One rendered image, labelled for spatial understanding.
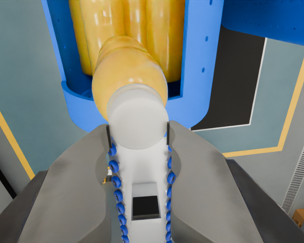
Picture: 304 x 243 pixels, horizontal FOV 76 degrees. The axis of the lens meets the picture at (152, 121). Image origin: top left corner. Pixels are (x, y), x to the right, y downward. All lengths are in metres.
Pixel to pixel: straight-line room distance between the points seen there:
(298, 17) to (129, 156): 0.69
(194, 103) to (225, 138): 1.69
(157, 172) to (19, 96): 1.35
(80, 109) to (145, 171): 0.50
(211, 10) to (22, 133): 1.87
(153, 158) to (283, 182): 2.22
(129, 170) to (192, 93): 0.52
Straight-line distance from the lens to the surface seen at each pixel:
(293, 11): 0.82
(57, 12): 0.42
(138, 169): 0.76
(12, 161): 2.26
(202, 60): 0.30
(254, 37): 1.54
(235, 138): 2.04
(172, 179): 0.74
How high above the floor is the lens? 1.47
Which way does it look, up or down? 60 degrees down
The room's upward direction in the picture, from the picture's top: 172 degrees clockwise
